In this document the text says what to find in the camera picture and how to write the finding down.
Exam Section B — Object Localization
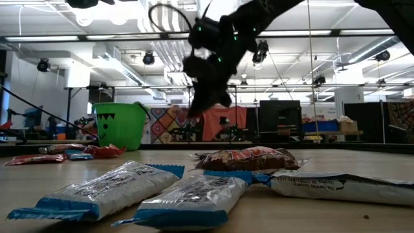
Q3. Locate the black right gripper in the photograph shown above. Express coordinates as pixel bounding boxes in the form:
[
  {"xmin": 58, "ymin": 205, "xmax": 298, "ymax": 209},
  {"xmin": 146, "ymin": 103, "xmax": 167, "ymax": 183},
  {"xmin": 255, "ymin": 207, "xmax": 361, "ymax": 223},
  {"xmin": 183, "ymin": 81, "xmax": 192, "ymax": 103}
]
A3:
[{"xmin": 182, "ymin": 45, "xmax": 246, "ymax": 118}]

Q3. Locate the silver blue candy bar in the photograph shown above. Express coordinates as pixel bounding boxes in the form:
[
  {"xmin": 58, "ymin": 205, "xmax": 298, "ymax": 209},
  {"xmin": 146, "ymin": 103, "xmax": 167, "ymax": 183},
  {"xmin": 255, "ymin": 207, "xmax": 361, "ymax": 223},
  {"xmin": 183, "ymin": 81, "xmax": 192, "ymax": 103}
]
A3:
[
  {"xmin": 6, "ymin": 161, "xmax": 186, "ymax": 223},
  {"xmin": 252, "ymin": 170, "xmax": 414, "ymax": 208},
  {"xmin": 64, "ymin": 150, "xmax": 94, "ymax": 162},
  {"xmin": 111, "ymin": 170, "xmax": 254, "ymax": 231}
]

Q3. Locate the red candy packet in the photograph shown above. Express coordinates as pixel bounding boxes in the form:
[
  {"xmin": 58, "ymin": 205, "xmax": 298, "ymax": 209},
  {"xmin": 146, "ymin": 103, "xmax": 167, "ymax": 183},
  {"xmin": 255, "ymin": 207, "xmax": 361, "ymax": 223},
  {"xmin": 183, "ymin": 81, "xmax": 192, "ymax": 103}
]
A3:
[
  {"xmin": 3, "ymin": 153, "xmax": 67, "ymax": 167},
  {"xmin": 84, "ymin": 144, "xmax": 127, "ymax": 160}
]

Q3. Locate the orange hanging cloth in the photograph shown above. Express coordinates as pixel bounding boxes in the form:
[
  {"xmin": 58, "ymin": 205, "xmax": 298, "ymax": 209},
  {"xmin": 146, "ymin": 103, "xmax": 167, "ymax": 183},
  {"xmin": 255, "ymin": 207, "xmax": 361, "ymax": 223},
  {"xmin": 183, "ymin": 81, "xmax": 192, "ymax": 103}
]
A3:
[{"xmin": 202, "ymin": 105, "xmax": 248, "ymax": 142}]

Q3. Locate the person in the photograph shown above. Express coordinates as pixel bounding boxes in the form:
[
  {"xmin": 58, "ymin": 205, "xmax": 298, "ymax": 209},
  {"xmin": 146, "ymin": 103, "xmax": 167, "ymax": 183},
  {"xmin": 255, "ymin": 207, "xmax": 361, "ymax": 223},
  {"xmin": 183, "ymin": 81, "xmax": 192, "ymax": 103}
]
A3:
[{"xmin": 213, "ymin": 115, "xmax": 242, "ymax": 142}]

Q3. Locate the black overhead light beam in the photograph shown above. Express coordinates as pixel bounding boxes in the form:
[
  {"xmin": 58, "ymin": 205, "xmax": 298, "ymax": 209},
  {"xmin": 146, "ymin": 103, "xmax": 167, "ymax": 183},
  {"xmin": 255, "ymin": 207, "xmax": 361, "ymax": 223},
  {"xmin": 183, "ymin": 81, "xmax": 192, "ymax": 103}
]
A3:
[{"xmin": 0, "ymin": 28, "xmax": 414, "ymax": 42}]

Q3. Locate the colourful patchwork quilt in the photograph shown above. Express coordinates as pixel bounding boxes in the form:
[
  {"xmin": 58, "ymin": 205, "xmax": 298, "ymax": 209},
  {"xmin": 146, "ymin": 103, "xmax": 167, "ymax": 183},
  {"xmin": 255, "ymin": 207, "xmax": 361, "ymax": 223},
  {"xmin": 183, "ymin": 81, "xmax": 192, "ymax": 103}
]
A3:
[{"xmin": 149, "ymin": 105, "xmax": 199, "ymax": 145}]

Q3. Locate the black monitor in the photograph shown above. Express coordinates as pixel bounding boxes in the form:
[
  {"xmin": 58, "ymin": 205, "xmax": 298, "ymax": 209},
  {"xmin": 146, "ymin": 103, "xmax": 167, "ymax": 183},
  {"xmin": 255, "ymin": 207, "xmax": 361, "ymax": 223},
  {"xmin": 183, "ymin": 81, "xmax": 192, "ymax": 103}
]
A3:
[{"xmin": 258, "ymin": 100, "xmax": 302, "ymax": 143}]

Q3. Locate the green plastic monster bucket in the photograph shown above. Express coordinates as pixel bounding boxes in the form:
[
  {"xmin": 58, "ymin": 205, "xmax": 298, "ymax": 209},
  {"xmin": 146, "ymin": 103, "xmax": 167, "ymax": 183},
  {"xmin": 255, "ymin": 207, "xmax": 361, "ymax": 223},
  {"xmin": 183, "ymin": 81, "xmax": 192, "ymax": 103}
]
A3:
[{"xmin": 92, "ymin": 101, "xmax": 151, "ymax": 152}]

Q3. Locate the blue storage bin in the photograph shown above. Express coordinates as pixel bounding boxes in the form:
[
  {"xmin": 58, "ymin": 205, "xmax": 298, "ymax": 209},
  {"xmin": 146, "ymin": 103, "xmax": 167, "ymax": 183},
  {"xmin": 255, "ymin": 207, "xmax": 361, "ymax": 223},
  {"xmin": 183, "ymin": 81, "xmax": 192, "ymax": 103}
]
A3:
[{"xmin": 302, "ymin": 120, "xmax": 340, "ymax": 133}]

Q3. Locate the thin black diagonal rod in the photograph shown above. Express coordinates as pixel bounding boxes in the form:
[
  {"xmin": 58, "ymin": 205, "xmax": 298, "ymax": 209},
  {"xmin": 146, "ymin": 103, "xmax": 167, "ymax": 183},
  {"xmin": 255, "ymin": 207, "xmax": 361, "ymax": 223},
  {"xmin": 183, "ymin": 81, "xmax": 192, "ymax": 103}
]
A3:
[{"xmin": 0, "ymin": 83, "xmax": 98, "ymax": 140}]

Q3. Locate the brown cardboard box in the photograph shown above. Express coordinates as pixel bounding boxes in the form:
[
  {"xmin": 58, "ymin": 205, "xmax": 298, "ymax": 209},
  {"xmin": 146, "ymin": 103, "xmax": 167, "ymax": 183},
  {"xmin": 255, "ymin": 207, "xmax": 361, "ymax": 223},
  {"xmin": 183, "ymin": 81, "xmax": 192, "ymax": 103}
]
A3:
[{"xmin": 338, "ymin": 120, "xmax": 359, "ymax": 132}]

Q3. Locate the black partition panel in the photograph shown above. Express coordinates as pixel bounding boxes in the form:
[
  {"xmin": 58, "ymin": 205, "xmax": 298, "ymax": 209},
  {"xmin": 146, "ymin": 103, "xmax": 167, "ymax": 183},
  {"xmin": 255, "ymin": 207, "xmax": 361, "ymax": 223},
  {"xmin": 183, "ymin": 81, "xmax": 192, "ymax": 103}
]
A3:
[{"xmin": 343, "ymin": 102, "xmax": 389, "ymax": 144}]

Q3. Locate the wood-pattern partition panel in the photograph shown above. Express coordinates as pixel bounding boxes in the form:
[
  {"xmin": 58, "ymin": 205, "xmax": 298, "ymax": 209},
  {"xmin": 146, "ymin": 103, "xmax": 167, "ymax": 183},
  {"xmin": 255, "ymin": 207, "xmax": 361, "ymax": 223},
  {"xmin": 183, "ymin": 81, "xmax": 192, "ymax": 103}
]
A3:
[{"xmin": 387, "ymin": 102, "xmax": 414, "ymax": 143}]

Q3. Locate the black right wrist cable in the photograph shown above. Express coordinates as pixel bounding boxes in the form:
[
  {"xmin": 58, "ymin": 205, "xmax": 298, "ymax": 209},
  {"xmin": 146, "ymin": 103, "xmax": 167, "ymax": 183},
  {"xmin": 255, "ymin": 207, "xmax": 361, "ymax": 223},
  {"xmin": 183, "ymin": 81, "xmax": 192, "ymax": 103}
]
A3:
[{"xmin": 147, "ymin": 3, "xmax": 195, "ymax": 33}]

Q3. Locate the black background rig frame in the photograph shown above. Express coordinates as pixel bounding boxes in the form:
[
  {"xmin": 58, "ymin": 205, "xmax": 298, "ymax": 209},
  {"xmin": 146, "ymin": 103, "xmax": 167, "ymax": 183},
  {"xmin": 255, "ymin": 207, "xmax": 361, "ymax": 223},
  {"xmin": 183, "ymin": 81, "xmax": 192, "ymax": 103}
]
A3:
[{"xmin": 63, "ymin": 83, "xmax": 414, "ymax": 145}]

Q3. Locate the thin tan hanging cord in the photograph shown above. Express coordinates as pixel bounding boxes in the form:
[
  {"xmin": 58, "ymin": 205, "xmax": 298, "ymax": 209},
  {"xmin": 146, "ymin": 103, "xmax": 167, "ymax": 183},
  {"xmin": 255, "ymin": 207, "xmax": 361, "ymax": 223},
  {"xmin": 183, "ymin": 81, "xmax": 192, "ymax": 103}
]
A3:
[{"xmin": 306, "ymin": 0, "xmax": 320, "ymax": 143}]

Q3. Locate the black aluminium table frame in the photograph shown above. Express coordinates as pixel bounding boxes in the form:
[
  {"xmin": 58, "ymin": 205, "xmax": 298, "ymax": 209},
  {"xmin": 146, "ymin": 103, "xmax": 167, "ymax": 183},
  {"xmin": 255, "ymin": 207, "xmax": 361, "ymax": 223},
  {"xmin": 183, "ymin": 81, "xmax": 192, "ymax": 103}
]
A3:
[{"xmin": 0, "ymin": 140, "xmax": 414, "ymax": 159}]

